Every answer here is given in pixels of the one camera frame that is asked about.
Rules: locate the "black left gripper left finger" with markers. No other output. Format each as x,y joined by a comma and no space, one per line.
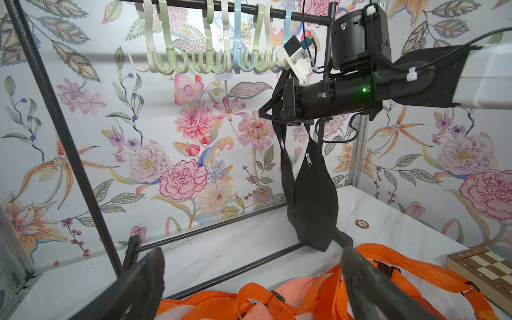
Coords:
135,295

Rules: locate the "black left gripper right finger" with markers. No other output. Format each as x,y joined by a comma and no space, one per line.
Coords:
372,294

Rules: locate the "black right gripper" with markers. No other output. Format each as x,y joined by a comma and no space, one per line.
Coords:
283,107

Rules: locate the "rust orange crescent bag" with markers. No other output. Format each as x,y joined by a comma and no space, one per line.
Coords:
334,299

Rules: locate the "black bag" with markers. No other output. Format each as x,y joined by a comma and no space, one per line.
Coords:
311,196

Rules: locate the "dark orange crescent bag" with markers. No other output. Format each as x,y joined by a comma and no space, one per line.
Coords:
203,305

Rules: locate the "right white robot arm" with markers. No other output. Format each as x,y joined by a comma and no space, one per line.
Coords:
360,75

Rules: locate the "white hook right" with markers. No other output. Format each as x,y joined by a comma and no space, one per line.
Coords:
270,60

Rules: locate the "blue hook middle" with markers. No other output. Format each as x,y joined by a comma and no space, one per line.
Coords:
236,54

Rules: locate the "blue hook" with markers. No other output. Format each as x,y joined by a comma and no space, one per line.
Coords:
287,26
236,54

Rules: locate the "white hook middle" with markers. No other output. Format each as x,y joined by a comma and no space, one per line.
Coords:
226,36

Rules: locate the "blue hook far right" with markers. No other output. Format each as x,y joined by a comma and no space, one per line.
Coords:
287,26

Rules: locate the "green hook right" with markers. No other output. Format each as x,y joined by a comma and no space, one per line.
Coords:
253,60

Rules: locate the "green hook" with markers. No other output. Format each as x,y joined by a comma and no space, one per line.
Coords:
173,66
208,61
253,60

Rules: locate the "green hook middle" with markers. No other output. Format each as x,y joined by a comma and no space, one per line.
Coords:
208,61

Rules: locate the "black metal clothes rack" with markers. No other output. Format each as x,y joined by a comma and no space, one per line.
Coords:
94,152

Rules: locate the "wooden chessboard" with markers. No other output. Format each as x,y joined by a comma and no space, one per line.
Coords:
490,272

